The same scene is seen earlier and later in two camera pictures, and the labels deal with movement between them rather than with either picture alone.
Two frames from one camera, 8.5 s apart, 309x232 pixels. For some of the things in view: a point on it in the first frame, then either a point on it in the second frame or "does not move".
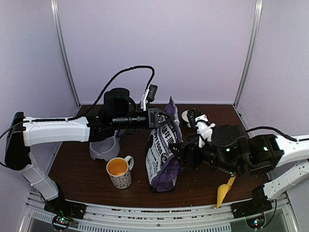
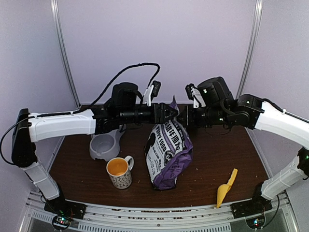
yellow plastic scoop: x=222 y=190 does not move
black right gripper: x=186 y=149 → x=189 y=122
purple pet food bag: x=164 y=171 does not move
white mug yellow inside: x=118 y=169 does not move
